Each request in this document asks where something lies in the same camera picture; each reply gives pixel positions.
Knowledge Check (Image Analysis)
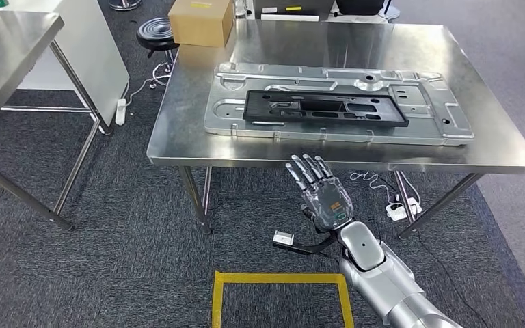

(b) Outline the black floor cable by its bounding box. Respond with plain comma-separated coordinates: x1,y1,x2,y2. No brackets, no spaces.
414,228,490,328

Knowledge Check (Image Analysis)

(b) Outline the stainless steel side table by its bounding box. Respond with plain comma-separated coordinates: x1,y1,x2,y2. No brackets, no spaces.
0,9,114,232

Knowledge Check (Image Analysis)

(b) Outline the white power strip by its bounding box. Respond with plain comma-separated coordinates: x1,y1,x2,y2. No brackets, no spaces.
386,201,422,222
115,98,128,126

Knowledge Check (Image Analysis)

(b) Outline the stainless steel workbench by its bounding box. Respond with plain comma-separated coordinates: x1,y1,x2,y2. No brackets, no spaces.
146,18,525,239

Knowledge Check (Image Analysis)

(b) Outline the white power cable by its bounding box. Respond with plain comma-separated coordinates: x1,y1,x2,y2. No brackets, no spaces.
349,171,422,207
124,61,173,107

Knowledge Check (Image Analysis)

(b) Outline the black bag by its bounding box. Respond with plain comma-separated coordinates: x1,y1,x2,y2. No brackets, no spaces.
336,0,386,16

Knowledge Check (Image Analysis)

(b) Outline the chrome stand base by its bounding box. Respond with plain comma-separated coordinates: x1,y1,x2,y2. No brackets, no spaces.
108,0,144,12

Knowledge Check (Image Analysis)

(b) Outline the white board panel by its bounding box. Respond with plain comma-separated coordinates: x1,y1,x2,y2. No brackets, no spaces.
18,0,131,128

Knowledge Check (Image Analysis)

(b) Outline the black floor stand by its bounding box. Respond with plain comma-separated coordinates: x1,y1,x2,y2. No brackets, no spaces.
377,0,401,21

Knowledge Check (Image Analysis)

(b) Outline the yellow floor tape marking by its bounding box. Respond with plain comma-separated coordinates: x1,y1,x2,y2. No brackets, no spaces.
211,271,355,328

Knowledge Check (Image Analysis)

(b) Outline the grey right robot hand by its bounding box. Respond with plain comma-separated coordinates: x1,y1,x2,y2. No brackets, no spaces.
285,154,354,233

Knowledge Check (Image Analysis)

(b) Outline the black plastic mounting plate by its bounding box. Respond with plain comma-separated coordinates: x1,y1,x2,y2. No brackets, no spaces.
243,90,409,128

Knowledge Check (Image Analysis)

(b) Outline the black round stool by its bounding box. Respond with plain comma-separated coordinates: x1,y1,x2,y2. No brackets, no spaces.
136,17,181,89

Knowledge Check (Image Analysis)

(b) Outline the brown cardboard box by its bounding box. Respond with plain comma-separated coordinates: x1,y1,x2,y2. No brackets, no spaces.
168,0,235,49

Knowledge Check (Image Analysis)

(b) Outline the stamped aluminium sheet panel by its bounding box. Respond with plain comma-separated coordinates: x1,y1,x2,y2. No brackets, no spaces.
204,62,475,147

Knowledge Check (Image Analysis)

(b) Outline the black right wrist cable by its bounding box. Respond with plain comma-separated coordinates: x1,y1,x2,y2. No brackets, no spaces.
330,218,383,264

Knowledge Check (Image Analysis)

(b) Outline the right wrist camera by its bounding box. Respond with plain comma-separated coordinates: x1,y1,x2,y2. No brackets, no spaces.
272,230,338,256

